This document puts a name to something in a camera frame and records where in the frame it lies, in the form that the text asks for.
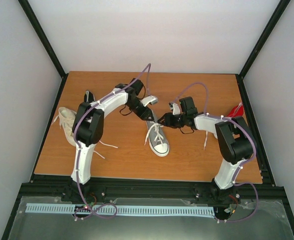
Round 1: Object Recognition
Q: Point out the white lace of grey sneaker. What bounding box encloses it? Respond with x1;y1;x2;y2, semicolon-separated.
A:
143;122;168;151

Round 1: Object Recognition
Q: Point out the grey low-top sneaker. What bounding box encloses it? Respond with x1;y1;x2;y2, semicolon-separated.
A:
145;119;170;158

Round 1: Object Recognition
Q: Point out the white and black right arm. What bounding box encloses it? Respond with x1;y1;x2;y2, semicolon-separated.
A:
158;96;256;202

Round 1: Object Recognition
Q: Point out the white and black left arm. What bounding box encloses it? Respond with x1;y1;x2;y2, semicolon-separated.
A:
71;79;158;202

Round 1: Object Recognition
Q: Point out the white lace of red sneaker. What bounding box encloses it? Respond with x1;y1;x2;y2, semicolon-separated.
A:
203;131;208;150

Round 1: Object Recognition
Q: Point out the black high-top sneaker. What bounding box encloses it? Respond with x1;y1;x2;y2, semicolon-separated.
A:
84;90;96;104

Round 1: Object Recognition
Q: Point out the white lace of black sneaker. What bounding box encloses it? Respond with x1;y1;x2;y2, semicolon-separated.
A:
84;90;91;103

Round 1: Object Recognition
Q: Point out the red high-top sneaker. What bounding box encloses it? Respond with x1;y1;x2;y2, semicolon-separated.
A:
224;102;244;119

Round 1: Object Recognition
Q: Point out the white high-top sneaker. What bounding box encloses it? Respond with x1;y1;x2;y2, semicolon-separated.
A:
58;107;76;147

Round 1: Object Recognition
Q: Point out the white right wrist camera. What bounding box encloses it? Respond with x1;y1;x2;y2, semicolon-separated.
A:
169;102;181;115

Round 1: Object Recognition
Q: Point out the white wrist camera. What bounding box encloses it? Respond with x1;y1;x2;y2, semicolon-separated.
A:
169;102;181;115
140;95;158;106

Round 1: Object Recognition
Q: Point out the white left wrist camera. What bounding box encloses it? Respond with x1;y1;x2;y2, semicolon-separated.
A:
140;95;158;106

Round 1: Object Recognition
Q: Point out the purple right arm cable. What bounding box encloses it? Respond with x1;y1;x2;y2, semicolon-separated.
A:
171;82;259;224

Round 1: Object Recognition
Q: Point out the black aluminium frame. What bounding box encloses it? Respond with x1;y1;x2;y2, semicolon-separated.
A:
2;0;294;240

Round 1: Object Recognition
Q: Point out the light blue slotted cable duct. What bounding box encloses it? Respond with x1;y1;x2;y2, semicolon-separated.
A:
25;203;214;218

